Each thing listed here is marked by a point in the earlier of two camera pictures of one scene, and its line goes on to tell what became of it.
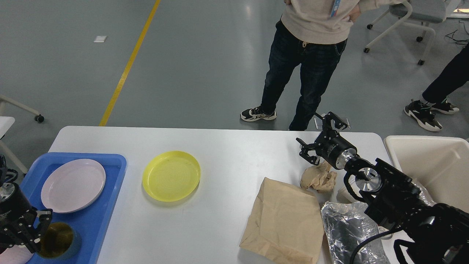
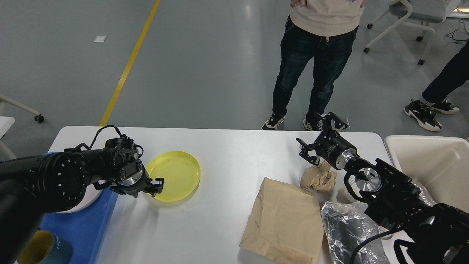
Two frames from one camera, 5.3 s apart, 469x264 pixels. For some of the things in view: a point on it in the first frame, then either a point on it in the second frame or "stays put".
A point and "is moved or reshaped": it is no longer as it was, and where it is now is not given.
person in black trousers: (435, 99) stays put
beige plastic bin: (440, 164) stays put
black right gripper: (330, 145) stays put
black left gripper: (15, 208) to (133, 178)
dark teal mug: (61, 241) is moved or reshaped
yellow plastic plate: (171, 176) stays put
